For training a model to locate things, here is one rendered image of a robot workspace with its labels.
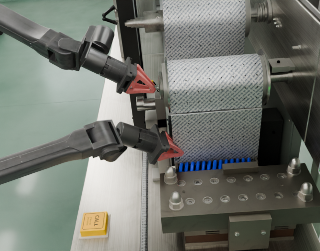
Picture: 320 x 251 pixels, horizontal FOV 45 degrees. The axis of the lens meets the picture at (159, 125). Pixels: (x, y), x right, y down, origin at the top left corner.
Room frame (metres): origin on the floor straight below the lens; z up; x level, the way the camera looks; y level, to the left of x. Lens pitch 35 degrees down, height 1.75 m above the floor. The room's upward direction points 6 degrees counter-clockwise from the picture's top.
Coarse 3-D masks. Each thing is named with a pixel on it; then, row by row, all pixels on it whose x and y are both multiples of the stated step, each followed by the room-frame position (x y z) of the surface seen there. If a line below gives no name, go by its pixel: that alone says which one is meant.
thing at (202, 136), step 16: (208, 112) 0.84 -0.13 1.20; (224, 112) 0.83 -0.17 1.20; (240, 112) 0.83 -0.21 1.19; (256, 112) 0.83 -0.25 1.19; (176, 128) 0.84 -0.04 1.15; (192, 128) 0.84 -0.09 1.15; (208, 128) 0.84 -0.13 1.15; (224, 128) 0.84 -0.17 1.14; (240, 128) 0.83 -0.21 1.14; (256, 128) 0.83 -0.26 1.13; (176, 144) 0.84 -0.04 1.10; (192, 144) 0.84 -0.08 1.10; (208, 144) 0.84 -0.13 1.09; (224, 144) 0.84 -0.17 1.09; (240, 144) 0.84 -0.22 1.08; (256, 144) 0.84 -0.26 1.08; (176, 160) 0.84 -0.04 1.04; (192, 160) 0.84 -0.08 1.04; (208, 160) 0.84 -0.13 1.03; (240, 160) 0.84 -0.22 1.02
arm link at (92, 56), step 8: (88, 48) 0.93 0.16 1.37; (96, 48) 0.95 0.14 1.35; (104, 48) 0.95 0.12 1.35; (88, 56) 0.90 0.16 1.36; (96, 56) 0.91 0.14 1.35; (104, 56) 0.92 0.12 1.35; (88, 64) 0.90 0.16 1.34; (96, 64) 0.90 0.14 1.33; (104, 64) 0.90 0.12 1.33; (96, 72) 0.90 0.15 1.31
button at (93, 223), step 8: (88, 216) 0.78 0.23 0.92; (96, 216) 0.77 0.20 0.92; (104, 216) 0.77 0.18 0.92; (88, 224) 0.75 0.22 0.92; (96, 224) 0.74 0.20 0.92; (104, 224) 0.74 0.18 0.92; (80, 232) 0.72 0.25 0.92; (88, 232) 0.72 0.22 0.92; (96, 232) 0.72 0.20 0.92; (104, 232) 0.72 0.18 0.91
